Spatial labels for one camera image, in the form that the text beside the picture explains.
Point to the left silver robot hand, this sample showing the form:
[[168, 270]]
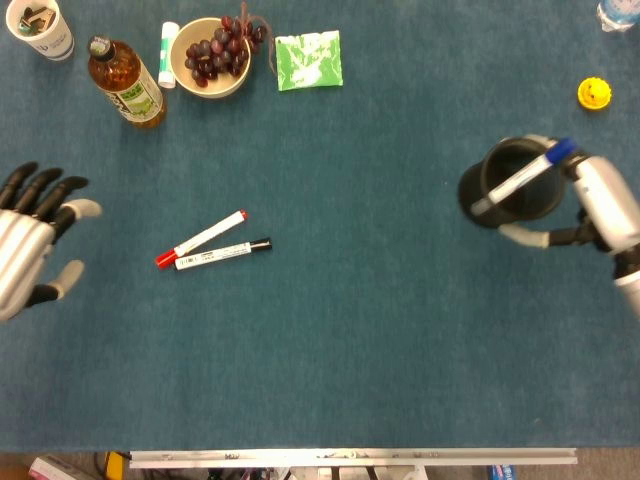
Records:
[[20, 250]]

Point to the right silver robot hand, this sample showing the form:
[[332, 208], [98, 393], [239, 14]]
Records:
[[605, 200]]

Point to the black mesh pen holder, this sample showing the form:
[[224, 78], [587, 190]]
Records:
[[530, 202]]

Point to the blue capped whiteboard marker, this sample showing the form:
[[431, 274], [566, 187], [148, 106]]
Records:
[[520, 180]]

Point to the red capped whiteboard marker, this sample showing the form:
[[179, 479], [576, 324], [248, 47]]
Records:
[[210, 232]]

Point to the black capped whiteboard marker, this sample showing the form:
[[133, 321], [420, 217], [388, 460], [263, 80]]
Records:
[[220, 252]]

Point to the yellow duck toy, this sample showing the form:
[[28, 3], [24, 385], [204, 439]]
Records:
[[595, 94]]

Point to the amber tea bottle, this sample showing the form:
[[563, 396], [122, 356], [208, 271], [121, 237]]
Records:
[[125, 80]]

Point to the white paper cup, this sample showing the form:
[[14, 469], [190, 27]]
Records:
[[52, 42]]

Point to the pink box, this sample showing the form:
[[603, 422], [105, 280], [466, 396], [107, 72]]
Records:
[[55, 469]]

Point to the black clips in cup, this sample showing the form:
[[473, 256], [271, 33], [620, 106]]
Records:
[[35, 20]]

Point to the yellow black device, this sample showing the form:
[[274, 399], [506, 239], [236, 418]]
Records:
[[116, 465]]

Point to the white green glue stick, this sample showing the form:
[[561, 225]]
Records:
[[167, 55]]

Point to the beige bowl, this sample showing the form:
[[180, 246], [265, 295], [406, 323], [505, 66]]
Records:
[[215, 87]]

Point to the purple grape bunch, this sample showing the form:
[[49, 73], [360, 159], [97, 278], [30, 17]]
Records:
[[215, 50]]

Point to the blue printed pack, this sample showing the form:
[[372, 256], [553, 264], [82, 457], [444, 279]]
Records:
[[501, 473]]

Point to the blue felt table cloth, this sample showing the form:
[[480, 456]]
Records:
[[320, 350]]

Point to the green white packet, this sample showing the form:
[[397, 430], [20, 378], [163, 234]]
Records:
[[310, 60]]

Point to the aluminium table edge rail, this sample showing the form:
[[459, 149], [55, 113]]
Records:
[[350, 456]]

